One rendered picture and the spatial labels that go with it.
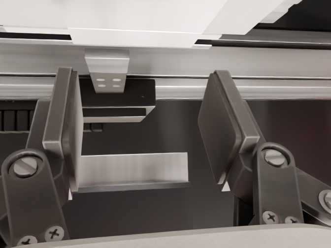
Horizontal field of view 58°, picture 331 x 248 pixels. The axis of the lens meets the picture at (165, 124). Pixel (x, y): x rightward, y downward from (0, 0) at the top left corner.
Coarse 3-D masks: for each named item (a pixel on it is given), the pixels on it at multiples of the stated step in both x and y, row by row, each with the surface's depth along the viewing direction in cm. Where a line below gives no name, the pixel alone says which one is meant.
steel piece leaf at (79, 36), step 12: (72, 36) 20; (84, 36) 20; (96, 36) 20; (108, 36) 20; (120, 36) 20; (132, 36) 20; (144, 36) 20; (156, 36) 20; (168, 36) 20; (180, 36) 20; (192, 36) 20
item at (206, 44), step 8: (0, 32) 20; (8, 32) 20; (16, 32) 20; (0, 40) 20; (8, 40) 20; (16, 40) 20; (24, 40) 21; (32, 40) 21; (40, 40) 21; (48, 40) 21; (56, 40) 21; (64, 40) 21; (200, 40) 23; (208, 40) 23; (184, 48) 23; (192, 48) 23; (200, 48) 23; (208, 48) 23
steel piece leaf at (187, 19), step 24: (72, 0) 15; (96, 0) 15; (120, 0) 15; (144, 0) 15; (168, 0) 15; (192, 0) 15; (216, 0) 15; (72, 24) 18; (96, 24) 18; (120, 24) 18; (144, 24) 18; (168, 24) 18; (192, 24) 18
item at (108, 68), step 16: (96, 64) 25; (112, 64) 25; (128, 64) 25; (80, 80) 38; (96, 80) 31; (112, 80) 31; (128, 80) 39; (144, 80) 39; (96, 96) 38; (112, 96) 38; (128, 96) 39; (144, 96) 39; (96, 112) 39; (112, 112) 39; (128, 112) 39; (144, 112) 40
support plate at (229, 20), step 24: (0, 0) 15; (24, 0) 15; (48, 0) 15; (240, 0) 16; (264, 0) 16; (0, 24) 18; (24, 24) 18; (48, 24) 18; (216, 24) 19; (240, 24) 19
